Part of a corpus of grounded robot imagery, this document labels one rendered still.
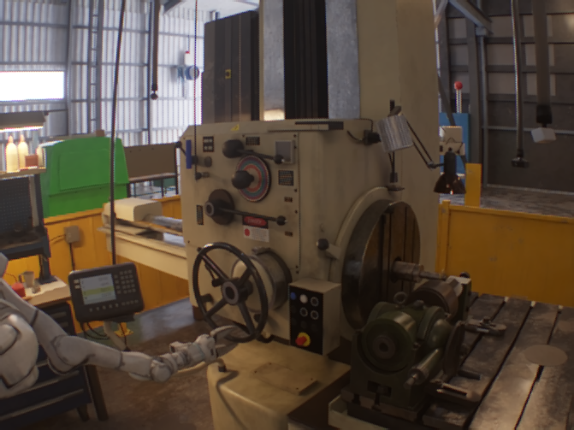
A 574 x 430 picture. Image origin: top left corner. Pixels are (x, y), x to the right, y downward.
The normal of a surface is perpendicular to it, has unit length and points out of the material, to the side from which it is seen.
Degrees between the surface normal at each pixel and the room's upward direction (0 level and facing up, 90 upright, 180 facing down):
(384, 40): 90
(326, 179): 90
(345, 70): 90
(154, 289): 90
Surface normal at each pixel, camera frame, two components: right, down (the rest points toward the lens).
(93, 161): 0.77, 0.00
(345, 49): -0.62, 0.15
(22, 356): 0.94, -0.08
